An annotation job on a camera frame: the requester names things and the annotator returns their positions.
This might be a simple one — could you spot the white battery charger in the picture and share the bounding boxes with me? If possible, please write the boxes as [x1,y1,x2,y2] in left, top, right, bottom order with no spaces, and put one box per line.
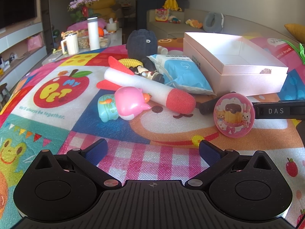
[157,46,169,55]

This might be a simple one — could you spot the colourful toy package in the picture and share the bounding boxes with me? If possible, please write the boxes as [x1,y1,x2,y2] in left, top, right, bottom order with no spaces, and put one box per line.
[155,8,169,22]

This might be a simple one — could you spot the beige sofa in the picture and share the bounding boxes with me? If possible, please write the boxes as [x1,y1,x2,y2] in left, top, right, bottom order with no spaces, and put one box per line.
[146,8,305,41]

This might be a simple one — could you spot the snack jar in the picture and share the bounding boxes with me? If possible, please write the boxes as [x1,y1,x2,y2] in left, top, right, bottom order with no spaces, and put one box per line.
[77,29,89,49]

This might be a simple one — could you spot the yellow cushion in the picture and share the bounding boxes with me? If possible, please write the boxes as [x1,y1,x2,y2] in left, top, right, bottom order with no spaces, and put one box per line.
[284,23,305,44]

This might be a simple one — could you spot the pink flower bouquet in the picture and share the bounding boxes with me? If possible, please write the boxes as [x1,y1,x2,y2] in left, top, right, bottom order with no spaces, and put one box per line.
[68,0,100,23]

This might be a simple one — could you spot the pink pig toy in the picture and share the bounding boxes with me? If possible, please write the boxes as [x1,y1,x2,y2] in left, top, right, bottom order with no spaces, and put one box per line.
[114,86,152,120]

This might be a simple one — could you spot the round pink pudding badge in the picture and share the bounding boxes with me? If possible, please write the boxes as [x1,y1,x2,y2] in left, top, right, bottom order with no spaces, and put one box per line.
[213,93,255,138]

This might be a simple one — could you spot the white red foam rocket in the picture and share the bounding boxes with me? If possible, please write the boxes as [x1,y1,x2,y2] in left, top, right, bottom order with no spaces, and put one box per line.
[96,56,196,114]

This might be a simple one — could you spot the yellow corn toy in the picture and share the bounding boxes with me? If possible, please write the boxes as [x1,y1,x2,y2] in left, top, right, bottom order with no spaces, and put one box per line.
[119,58,143,68]

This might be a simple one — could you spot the pink cardboard box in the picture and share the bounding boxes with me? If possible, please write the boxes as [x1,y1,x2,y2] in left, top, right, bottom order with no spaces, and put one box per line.
[183,32,288,96]

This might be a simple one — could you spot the colourful cartoon play mat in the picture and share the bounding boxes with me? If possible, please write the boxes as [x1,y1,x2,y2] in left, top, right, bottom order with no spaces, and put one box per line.
[1,46,304,228]

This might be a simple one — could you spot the blue white tissue pack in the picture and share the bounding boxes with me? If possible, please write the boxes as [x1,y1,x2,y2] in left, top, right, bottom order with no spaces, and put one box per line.
[148,54,214,95]

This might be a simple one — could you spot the teal carrot toy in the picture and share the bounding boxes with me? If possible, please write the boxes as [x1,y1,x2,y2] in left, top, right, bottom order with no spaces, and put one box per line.
[98,94,119,123]

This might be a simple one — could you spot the black television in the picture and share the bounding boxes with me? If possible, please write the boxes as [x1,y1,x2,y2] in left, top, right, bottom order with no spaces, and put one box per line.
[0,0,37,28]

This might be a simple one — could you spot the orange plush toy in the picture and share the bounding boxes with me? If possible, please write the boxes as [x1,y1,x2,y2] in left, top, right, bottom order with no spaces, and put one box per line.
[186,19,203,29]

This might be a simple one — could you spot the mickey mouse figurine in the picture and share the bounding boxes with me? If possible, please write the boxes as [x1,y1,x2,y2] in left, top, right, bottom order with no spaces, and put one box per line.
[129,59,164,84]

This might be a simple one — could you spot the white mug with handle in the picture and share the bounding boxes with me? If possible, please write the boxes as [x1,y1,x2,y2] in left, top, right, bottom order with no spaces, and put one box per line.
[60,31,79,55]

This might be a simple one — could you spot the grey neck pillow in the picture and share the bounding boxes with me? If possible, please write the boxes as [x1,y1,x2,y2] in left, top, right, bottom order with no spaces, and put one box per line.
[203,12,224,33]

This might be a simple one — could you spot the white tall thermos bottle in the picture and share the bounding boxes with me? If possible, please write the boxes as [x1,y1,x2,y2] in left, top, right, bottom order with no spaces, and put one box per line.
[87,17,100,51]

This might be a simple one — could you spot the yellow jacket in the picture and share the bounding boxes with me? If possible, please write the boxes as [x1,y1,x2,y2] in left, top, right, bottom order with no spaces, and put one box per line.
[163,0,182,11]

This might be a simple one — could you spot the tissue box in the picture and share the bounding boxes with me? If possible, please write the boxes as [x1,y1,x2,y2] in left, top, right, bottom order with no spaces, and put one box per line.
[106,18,119,32]

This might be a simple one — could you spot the white coffee table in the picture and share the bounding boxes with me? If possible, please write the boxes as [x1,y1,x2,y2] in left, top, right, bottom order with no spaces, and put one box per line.
[41,27,123,66]

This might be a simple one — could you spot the black plush toy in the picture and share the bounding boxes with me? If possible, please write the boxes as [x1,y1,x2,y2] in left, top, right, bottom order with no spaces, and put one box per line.
[126,29,158,60]

